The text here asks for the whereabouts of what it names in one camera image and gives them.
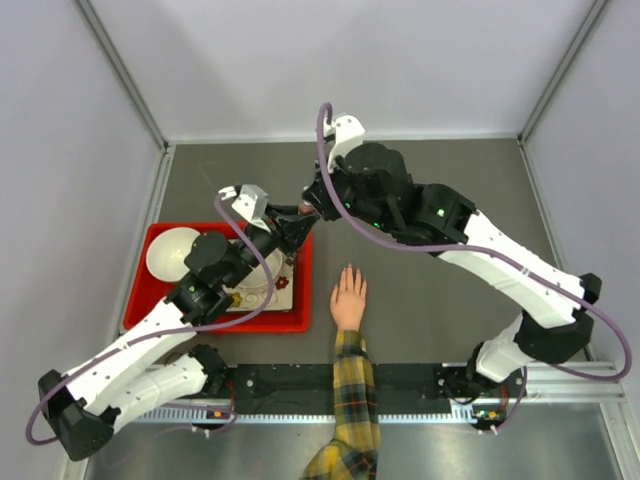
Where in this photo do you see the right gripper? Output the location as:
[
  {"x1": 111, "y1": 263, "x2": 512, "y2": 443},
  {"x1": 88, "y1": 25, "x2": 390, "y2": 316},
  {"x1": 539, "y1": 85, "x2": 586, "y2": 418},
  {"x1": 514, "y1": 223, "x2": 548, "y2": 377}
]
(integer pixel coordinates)
[{"x1": 305, "y1": 152, "x2": 393, "y2": 236}]

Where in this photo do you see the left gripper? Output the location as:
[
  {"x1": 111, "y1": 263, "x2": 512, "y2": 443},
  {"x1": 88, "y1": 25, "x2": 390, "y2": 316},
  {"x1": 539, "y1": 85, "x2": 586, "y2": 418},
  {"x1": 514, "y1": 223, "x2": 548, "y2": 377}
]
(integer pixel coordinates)
[{"x1": 223, "y1": 205, "x2": 320, "y2": 290}]

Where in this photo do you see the pink nail polish bottle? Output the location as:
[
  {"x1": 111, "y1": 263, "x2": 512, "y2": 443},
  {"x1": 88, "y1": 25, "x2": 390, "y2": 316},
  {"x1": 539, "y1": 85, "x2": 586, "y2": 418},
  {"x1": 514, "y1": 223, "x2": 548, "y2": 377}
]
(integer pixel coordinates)
[{"x1": 298, "y1": 202, "x2": 314, "y2": 215}]

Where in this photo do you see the yellow plaid sleeve forearm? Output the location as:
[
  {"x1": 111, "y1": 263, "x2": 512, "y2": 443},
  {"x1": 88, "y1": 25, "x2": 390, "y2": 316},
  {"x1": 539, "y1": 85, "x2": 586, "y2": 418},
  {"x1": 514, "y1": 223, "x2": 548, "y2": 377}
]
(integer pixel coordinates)
[{"x1": 301, "y1": 331, "x2": 381, "y2": 479}]

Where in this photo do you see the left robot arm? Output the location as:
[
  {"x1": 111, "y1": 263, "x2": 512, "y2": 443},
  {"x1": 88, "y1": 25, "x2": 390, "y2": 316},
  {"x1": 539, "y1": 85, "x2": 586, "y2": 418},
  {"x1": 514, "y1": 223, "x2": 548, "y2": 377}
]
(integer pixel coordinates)
[{"x1": 36, "y1": 205, "x2": 318, "y2": 461}]

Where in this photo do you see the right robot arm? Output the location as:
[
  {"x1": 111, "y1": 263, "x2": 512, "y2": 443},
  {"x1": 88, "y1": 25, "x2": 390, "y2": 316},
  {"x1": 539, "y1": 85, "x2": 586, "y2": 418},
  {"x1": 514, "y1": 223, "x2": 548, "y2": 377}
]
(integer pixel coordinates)
[{"x1": 303, "y1": 141, "x2": 601, "y2": 396}]

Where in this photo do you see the mannequin hand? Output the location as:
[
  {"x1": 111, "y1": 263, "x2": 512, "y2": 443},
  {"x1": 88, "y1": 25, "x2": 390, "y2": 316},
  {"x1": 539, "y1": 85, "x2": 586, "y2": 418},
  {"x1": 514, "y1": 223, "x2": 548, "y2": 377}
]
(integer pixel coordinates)
[{"x1": 329, "y1": 264, "x2": 368, "y2": 331}]

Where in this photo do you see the cream cup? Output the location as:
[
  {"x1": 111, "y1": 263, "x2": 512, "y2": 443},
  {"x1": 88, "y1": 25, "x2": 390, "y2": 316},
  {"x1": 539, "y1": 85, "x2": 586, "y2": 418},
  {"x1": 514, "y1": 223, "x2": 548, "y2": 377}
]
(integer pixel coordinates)
[{"x1": 237, "y1": 249, "x2": 284, "y2": 290}]

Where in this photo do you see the floral square plate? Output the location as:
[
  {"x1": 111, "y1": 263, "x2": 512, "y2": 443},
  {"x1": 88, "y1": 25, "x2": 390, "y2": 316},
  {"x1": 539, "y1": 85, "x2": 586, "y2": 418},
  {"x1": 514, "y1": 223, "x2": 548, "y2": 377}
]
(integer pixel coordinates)
[{"x1": 224, "y1": 256, "x2": 294, "y2": 312}]

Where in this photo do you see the white bowl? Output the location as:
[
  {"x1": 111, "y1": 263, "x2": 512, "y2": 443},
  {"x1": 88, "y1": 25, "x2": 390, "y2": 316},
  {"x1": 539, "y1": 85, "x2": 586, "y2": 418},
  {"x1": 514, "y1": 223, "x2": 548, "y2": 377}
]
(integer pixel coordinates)
[{"x1": 145, "y1": 227, "x2": 199, "y2": 283}]

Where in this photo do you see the red plastic tray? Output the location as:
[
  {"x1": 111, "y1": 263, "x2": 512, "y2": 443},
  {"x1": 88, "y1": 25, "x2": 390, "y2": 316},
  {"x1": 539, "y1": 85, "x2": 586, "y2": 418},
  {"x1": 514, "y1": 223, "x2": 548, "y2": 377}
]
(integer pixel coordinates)
[{"x1": 121, "y1": 222, "x2": 313, "y2": 334}]

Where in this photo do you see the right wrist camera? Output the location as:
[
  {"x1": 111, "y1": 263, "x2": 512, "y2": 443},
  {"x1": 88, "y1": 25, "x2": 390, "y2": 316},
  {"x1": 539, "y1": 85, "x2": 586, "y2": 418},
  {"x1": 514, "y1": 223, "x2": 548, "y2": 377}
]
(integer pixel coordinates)
[{"x1": 320, "y1": 114, "x2": 366, "y2": 173}]

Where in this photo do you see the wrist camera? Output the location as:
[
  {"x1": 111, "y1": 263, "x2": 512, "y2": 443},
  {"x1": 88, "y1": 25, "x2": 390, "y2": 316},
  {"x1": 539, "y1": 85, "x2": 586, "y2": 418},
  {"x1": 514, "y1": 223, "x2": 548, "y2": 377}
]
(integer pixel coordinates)
[
  {"x1": 320, "y1": 114, "x2": 366, "y2": 173},
  {"x1": 218, "y1": 184, "x2": 269, "y2": 231}
]

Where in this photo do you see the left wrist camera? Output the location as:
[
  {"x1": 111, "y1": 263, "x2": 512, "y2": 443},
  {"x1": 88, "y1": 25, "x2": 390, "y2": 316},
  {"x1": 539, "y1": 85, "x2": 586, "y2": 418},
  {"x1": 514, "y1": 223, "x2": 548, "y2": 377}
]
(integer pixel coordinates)
[{"x1": 218, "y1": 184, "x2": 269, "y2": 231}]

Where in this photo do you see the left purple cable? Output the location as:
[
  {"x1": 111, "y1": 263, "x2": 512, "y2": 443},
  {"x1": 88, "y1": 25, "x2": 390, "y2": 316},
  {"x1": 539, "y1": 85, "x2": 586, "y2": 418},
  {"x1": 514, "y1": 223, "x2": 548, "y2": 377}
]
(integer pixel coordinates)
[{"x1": 25, "y1": 192, "x2": 276, "y2": 445}]

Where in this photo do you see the purple cable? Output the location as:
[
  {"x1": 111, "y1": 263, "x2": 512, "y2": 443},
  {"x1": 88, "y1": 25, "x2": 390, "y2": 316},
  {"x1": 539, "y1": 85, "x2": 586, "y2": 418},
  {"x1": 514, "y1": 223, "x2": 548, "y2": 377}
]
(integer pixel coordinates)
[
  {"x1": 316, "y1": 102, "x2": 632, "y2": 435},
  {"x1": 25, "y1": 192, "x2": 276, "y2": 445}
]

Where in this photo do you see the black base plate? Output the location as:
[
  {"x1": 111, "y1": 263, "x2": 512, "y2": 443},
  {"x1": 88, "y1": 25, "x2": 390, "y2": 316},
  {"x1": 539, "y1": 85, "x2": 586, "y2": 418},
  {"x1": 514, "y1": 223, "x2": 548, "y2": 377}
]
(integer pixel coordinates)
[{"x1": 168, "y1": 362, "x2": 527, "y2": 415}]

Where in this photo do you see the aluminium frame rail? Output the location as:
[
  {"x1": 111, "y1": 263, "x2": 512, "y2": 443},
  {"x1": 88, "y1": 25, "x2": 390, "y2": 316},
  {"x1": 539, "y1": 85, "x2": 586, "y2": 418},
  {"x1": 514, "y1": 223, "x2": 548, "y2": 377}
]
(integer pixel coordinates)
[{"x1": 79, "y1": 360, "x2": 627, "y2": 426}]

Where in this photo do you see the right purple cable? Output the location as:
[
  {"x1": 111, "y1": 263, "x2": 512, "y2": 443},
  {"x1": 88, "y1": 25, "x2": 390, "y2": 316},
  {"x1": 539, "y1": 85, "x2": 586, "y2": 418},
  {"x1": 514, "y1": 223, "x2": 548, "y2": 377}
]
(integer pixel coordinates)
[{"x1": 316, "y1": 102, "x2": 632, "y2": 435}]

